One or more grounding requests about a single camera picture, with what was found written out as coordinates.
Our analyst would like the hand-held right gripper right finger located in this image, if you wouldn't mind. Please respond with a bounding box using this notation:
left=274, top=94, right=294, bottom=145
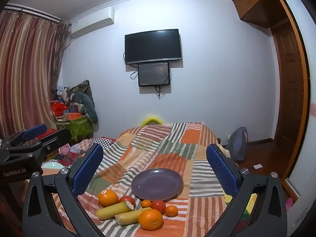
left=205, top=143, right=288, bottom=237

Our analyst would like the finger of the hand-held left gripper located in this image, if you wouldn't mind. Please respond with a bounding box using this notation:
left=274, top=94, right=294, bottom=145
left=30, top=128, right=72, bottom=160
left=5, top=123, right=48, bottom=146

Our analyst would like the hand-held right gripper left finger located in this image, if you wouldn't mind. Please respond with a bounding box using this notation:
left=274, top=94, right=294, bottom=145
left=22, top=143, right=109, bottom=237

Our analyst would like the orange with sticker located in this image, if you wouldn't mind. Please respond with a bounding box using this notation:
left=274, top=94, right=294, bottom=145
left=98, top=189, right=119, bottom=207

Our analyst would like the red tomato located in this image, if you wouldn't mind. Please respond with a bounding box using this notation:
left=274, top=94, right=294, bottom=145
left=150, top=199, right=166, bottom=214
left=119, top=196, right=136, bottom=206

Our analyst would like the yellow sugarcane piece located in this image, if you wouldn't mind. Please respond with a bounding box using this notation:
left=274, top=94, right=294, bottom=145
left=115, top=207, right=151, bottom=226
left=95, top=201, right=134, bottom=221

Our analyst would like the purple plate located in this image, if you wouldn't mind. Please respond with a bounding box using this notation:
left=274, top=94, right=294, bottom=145
left=131, top=168, right=184, bottom=201

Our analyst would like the plain orange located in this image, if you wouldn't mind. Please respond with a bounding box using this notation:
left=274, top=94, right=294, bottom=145
left=138, top=209, right=164, bottom=230

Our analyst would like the pink floral cloth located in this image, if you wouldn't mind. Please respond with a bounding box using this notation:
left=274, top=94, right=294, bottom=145
left=59, top=138, right=95, bottom=165

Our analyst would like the orange box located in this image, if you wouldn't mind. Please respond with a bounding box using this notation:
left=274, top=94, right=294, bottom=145
left=64, top=113, right=83, bottom=122

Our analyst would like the pale green plastic basin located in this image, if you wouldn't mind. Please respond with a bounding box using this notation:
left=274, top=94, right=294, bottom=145
left=41, top=160, right=65, bottom=176

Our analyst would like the black and white checkered cloth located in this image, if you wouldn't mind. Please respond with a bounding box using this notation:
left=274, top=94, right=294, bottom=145
left=91, top=136, right=116, bottom=150

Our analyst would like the red cloth bundle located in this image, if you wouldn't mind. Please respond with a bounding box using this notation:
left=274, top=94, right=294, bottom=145
left=51, top=100, right=70, bottom=117

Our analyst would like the grey backpack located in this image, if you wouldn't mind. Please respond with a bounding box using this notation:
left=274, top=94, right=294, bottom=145
left=226, top=127, right=248, bottom=162

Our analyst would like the grey-green plush toy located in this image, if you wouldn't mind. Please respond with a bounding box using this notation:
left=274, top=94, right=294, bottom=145
left=70, top=91, right=99, bottom=124

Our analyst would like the striped patchwork blanket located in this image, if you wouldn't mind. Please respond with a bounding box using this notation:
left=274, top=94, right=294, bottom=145
left=42, top=122, right=247, bottom=237

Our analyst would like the red striped curtain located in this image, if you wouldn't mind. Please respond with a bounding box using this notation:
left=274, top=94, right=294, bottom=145
left=0, top=10, right=69, bottom=140

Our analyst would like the dark patterned cushion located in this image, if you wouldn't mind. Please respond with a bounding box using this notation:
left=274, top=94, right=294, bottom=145
left=68, top=80, right=95, bottom=109

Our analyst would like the yellow plastic object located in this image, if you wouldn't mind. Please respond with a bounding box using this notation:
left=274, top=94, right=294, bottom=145
left=141, top=116, right=165, bottom=125

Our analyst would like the brown wooden door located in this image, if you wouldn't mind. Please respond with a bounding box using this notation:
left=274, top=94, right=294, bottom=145
left=272, top=25, right=306, bottom=155

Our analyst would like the white air conditioner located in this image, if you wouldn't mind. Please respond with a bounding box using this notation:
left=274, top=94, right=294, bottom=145
left=70, top=7, right=115, bottom=39

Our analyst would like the wooden overhead cabinet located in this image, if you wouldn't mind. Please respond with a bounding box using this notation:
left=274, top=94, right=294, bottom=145
left=233, top=0, right=288, bottom=29

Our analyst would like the black monitor cable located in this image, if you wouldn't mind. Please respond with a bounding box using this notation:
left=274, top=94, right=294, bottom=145
left=154, top=85, right=165, bottom=100

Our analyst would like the small black wall monitor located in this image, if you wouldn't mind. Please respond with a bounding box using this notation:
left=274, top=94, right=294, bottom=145
left=138, top=62, right=171, bottom=87

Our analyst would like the curtain rail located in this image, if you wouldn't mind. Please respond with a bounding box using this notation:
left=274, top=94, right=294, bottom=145
left=4, top=3, right=63, bottom=23

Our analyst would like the wall-mounted black television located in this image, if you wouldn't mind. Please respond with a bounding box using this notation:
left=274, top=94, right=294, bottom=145
left=124, top=29, right=182, bottom=65

